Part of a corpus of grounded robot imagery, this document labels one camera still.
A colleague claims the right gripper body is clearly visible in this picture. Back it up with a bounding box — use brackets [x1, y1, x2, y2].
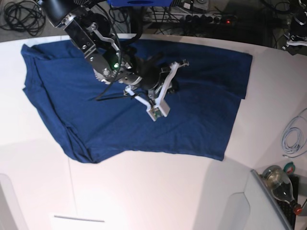
[124, 57, 168, 91]

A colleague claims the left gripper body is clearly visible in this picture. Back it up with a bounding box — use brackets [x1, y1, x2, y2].
[289, 35, 307, 45]

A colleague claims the dark blue t-shirt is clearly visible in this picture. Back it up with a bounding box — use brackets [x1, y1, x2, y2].
[21, 40, 252, 163]

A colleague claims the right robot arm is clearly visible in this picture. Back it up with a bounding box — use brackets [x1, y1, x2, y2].
[36, 0, 170, 94]

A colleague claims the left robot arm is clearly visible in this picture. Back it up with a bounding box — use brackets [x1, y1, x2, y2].
[287, 0, 307, 46]

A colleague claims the black power strip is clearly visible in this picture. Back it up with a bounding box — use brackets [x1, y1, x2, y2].
[184, 14, 238, 25]

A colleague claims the blue plastic bin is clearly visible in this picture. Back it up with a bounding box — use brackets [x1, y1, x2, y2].
[107, 0, 172, 7]

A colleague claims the green tape roll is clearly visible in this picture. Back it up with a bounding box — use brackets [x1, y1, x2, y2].
[283, 162, 295, 175]

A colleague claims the clear plastic bottle red cap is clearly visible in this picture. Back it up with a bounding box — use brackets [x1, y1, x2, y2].
[262, 165, 303, 215]

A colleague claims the coiled light grey cable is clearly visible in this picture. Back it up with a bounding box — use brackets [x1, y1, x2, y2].
[281, 112, 307, 159]

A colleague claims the coiled black cable on floor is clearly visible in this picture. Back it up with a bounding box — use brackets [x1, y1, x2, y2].
[0, 0, 47, 37]

